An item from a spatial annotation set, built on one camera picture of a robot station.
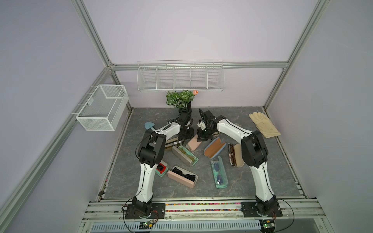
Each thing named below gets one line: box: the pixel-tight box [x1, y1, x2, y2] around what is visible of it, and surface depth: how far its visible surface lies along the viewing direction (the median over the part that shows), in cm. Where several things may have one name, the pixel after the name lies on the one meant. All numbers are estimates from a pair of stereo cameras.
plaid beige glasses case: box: [165, 136, 183, 150], surface depth 93 cm
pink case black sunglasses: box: [167, 165, 199, 189], surface depth 82 cm
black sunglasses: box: [171, 166, 196, 183], surface depth 87 cm
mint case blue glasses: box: [209, 156, 229, 189], surface depth 85 cm
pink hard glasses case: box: [185, 133, 203, 152], surface depth 96 cm
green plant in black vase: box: [165, 89, 199, 109], surface depth 94 cm
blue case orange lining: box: [203, 137, 227, 159], surface depth 95 cm
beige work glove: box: [248, 111, 282, 139], surface depth 111 cm
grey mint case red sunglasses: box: [155, 160, 169, 178], surface depth 87 cm
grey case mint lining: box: [171, 145, 200, 167], surface depth 91 cm
